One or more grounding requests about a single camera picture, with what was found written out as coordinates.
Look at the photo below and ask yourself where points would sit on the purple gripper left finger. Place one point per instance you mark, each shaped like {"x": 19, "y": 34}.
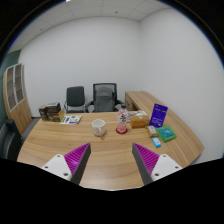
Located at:
{"x": 70, "y": 166}

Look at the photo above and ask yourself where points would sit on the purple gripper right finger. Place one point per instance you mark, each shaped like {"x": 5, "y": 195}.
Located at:
{"x": 152, "y": 166}

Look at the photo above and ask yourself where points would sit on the clear plastic water bottle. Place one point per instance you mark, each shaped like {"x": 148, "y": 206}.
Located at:
{"x": 122, "y": 117}

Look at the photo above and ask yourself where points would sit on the small blue box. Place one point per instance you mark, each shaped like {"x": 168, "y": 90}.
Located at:
{"x": 156, "y": 142}

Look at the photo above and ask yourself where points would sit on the yellow snack packet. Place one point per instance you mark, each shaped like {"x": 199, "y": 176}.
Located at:
{"x": 152, "y": 131}

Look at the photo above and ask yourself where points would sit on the green book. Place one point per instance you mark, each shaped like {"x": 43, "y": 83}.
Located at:
{"x": 166, "y": 133}

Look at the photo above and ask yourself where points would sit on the green white leaflet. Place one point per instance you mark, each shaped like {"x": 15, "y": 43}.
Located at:
{"x": 74, "y": 119}

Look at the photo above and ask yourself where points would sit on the brown cardboard tissue box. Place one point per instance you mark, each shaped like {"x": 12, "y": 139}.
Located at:
{"x": 139, "y": 121}

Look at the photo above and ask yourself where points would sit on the white ceramic mug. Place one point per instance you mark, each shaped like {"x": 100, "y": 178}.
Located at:
{"x": 98, "y": 127}

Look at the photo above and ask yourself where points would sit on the red round coaster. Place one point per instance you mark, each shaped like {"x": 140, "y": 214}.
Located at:
{"x": 121, "y": 131}

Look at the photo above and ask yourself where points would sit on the purple standing sign card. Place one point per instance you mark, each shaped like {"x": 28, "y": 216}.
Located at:
{"x": 158, "y": 115}

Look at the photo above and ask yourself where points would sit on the dark brown boxes stack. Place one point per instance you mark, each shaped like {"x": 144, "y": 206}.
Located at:
{"x": 51, "y": 112}

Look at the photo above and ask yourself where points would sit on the black leather chair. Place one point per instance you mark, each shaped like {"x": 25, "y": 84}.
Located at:
{"x": 10, "y": 140}

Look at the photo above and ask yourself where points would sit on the wooden side desk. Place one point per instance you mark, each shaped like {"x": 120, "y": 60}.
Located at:
{"x": 140, "y": 100}

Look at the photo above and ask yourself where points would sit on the black visitor chair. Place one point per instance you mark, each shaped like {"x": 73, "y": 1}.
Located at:
{"x": 75, "y": 100}

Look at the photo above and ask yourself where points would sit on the grey mesh office chair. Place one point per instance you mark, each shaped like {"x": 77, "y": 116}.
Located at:
{"x": 104, "y": 98}

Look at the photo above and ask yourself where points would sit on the wooden glass-door cabinet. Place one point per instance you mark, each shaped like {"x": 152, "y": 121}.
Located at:
{"x": 15, "y": 98}

